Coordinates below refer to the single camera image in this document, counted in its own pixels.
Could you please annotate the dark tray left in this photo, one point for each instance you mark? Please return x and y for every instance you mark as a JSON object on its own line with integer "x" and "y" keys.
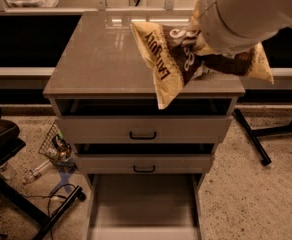
{"x": 10, "y": 143}

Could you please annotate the clear plastic bottle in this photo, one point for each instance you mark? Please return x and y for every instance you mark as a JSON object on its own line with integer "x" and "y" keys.
{"x": 37, "y": 172}

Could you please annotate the blue tape cross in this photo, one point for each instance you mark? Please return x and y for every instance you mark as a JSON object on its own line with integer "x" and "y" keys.
{"x": 65, "y": 174}

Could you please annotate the middle drawer with handle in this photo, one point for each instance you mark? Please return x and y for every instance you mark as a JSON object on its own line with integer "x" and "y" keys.
{"x": 149, "y": 164}

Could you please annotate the brown chip bag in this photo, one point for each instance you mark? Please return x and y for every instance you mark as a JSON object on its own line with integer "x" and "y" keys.
{"x": 178, "y": 55}

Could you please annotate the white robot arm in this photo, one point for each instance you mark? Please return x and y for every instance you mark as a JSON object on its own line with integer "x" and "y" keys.
{"x": 232, "y": 26}

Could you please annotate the grey drawer cabinet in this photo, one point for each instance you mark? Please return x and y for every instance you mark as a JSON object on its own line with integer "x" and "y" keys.
{"x": 101, "y": 73}

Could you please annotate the black stand base left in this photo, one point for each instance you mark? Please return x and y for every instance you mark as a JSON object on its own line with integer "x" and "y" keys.
{"x": 45, "y": 220}

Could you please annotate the top drawer with handle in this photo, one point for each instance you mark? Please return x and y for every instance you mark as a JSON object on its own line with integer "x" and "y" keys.
{"x": 121, "y": 130}

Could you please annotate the wire mesh basket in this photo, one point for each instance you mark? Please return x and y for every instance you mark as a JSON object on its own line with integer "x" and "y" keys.
{"x": 56, "y": 149}

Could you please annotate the drawer with handle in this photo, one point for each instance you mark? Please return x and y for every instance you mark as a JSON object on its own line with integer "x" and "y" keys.
{"x": 121, "y": 130}
{"x": 149, "y": 164}

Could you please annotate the open bottom drawer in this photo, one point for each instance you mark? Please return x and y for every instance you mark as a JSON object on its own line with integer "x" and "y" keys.
{"x": 144, "y": 207}

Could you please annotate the black table leg frame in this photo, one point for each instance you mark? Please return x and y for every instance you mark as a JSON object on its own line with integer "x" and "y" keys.
{"x": 254, "y": 135}

